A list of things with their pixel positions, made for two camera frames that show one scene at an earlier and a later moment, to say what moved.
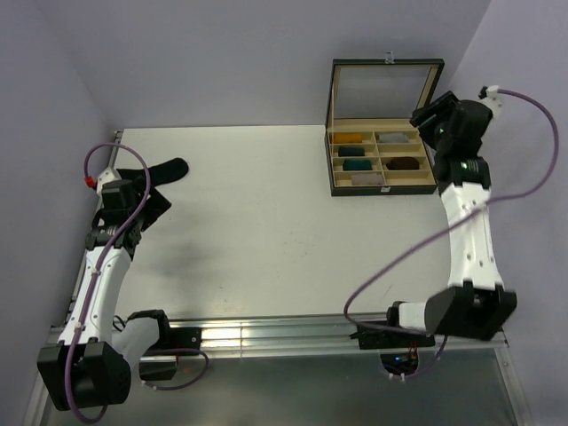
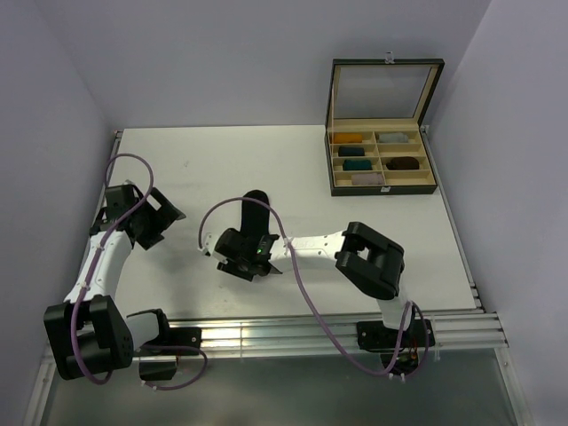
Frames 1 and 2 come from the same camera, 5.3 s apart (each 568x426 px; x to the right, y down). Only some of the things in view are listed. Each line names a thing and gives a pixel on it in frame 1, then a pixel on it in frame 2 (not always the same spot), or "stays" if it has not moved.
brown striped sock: x=403 y=163 stays
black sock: x=158 y=174 -> x=255 y=216
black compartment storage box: x=372 y=147 stays
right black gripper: x=441 y=106 -> x=228 y=265
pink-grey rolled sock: x=367 y=179 stays
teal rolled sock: x=357 y=165 stays
